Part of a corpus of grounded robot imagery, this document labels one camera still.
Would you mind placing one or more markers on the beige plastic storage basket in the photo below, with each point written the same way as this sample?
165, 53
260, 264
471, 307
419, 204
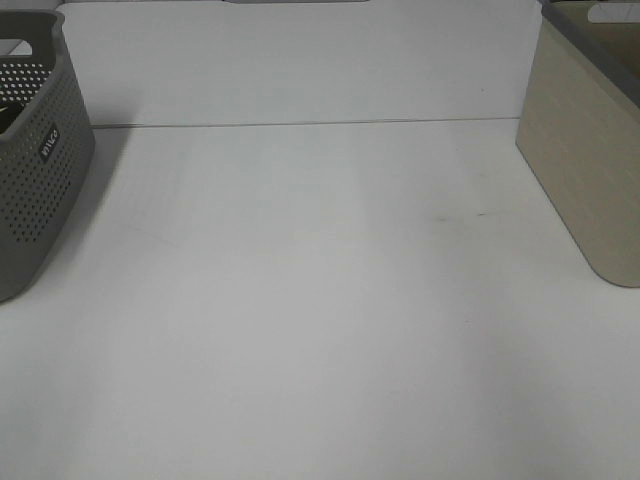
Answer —
579, 128

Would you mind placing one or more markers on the grey perforated plastic basket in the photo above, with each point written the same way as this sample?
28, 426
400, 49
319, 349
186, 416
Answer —
47, 144

